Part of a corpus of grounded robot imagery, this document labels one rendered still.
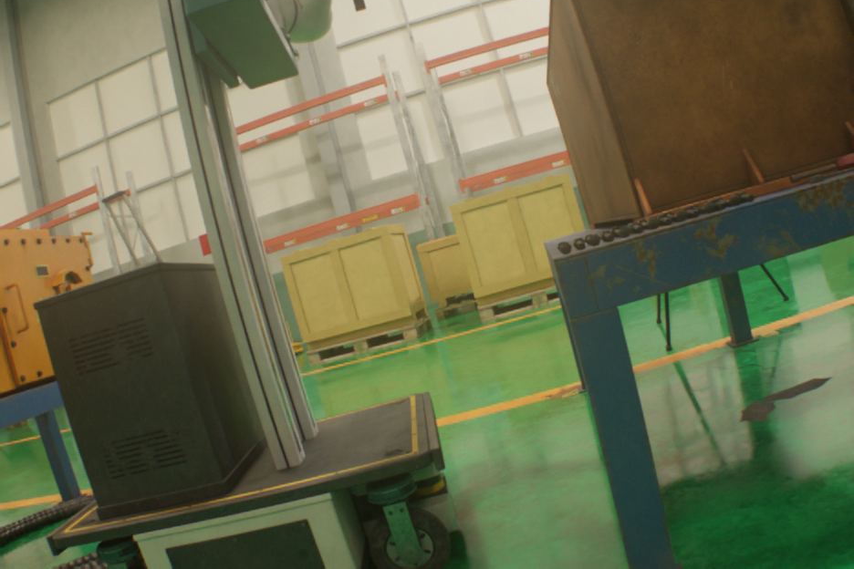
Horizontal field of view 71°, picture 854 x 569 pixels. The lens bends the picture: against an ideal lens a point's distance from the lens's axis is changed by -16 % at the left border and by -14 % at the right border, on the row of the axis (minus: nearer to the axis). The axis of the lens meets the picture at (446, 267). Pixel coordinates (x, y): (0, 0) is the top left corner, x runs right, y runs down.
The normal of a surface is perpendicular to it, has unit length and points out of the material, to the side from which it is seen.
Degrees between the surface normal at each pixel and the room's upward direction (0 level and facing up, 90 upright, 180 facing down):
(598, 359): 90
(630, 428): 90
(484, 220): 90
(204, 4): 90
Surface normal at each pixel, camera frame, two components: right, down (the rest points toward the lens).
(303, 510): 0.06, 0.00
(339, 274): -0.16, 0.06
